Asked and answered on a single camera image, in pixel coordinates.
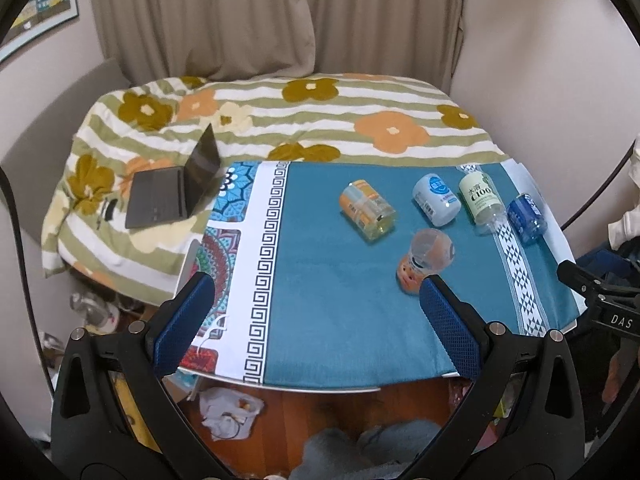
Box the grey headboard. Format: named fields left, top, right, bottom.
left=1, top=58, right=130, bottom=243

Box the crumpled white bag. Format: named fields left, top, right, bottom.
left=198, top=387, right=265, bottom=441

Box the white blue label cup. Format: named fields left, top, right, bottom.
left=412, top=174, right=462, bottom=228

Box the beige curtain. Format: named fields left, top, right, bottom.
left=91, top=0, right=463, bottom=90

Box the floral striped bed quilt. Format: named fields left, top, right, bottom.
left=41, top=74, right=504, bottom=304

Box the green C100 label cup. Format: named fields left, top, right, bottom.
left=459, top=171, right=506, bottom=235

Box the grey cloth on floor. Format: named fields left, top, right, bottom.
left=288, top=419, right=440, bottom=480

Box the orange dragon label cup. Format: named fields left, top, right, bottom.
left=396, top=229, right=456, bottom=295

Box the dark grey laptop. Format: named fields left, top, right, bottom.
left=125, top=125, right=221, bottom=230

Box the blue patterned tablecloth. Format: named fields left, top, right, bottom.
left=176, top=159, right=587, bottom=394

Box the framed wall picture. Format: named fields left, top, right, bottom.
left=1, top=0, right=79, bottom=62

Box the black cable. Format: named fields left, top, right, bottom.
left=0, top=167, right=57, bottom=396

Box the yellow orange label cup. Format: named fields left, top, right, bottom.
left=338, top=179, right=397, bottom=242

